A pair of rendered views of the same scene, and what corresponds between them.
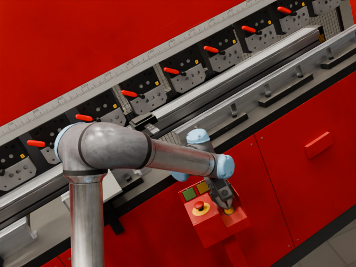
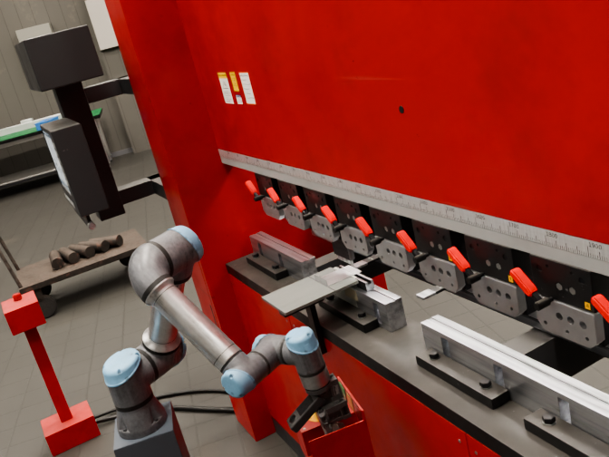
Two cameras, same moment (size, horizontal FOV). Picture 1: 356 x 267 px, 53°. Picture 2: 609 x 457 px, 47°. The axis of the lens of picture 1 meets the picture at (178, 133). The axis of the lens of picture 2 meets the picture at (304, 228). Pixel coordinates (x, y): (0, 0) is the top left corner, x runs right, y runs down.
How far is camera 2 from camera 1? 1.92 m
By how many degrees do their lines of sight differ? 75
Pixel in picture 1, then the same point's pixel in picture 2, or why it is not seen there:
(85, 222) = not seen: hidden behind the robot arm
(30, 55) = (306, 117)
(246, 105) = (520, 393)
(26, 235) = (301, 273)
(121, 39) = (372, 157)
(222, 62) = (485, 293)
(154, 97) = (396, 254)
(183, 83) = (428, 270)
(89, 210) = not seen: hidden behind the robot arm
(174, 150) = (175, 317)
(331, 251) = not seen: outside the picture
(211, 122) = (463, 355)
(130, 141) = (134, 278)
